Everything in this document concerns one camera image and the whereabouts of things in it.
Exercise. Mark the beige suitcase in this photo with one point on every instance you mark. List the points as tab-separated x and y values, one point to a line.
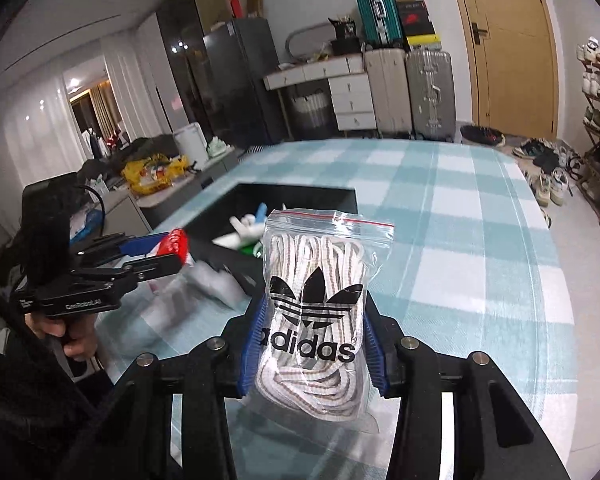
387	92

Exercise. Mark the red paper bag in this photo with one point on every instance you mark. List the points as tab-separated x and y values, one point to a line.
236	6

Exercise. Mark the red snack packet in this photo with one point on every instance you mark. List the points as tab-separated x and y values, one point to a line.
172	245

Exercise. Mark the black and red shoe box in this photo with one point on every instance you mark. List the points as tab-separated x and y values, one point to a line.
415	17

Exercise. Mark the grey laundry basket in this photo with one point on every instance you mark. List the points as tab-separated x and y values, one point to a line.
309	110

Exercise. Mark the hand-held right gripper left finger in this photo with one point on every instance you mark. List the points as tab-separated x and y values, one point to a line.
252	347

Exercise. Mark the light green shoe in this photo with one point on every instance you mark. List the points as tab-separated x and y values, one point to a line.
221	147

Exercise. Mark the white and blue plush toy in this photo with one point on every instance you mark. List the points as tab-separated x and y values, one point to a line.
247	225

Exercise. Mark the grey refrigerator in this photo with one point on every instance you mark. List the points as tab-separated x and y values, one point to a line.
245	80

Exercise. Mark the person's left hand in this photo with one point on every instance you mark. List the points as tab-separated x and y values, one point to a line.
80	340

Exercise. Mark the clear bag of shoelaces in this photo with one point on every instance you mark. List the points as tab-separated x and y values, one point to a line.
310	310

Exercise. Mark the yellow plastic bag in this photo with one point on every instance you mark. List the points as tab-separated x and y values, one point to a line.
150	175

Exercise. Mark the black cardboard box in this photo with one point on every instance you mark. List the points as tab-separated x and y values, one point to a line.
310	200

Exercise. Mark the person's left forearm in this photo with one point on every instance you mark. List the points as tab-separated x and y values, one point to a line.
30	410

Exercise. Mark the grey low cabinet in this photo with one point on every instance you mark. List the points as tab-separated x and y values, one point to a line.
145	210

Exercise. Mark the wooden door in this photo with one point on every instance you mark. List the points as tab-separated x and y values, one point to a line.
510	50

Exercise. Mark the white dresser with drawers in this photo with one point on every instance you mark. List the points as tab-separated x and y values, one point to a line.
347	95

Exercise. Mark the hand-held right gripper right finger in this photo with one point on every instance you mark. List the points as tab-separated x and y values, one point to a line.
377	360

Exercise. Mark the small brown cardboard box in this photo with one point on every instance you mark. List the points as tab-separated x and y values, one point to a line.
254	4

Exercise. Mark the white bin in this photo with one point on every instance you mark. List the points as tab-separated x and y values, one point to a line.
192	145

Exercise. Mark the large black bag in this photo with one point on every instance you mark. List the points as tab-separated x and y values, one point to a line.
345	46

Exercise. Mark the pile of loose shoes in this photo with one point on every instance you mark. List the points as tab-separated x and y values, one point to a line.
550	170

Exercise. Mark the yellow and black shoe box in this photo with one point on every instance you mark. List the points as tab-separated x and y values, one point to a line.
422	41

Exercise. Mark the teal checked tablecloth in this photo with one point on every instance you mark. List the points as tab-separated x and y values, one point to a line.
455	260

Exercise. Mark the dark glass cabinet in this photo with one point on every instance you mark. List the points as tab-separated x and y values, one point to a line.
185	50

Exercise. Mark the teal suitcase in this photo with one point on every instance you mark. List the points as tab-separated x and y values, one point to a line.
375	15

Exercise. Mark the white curtains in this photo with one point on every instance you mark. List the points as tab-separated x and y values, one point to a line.
45	120

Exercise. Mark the oval mirror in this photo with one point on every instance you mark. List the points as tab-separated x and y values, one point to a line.
305	42

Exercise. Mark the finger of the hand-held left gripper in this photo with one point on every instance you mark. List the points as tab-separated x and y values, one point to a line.
155	265
135	246

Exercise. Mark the silver suitcase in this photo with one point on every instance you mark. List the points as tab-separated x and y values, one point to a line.
430	95

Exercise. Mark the small black printed bag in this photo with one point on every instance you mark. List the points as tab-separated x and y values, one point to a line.
344	29

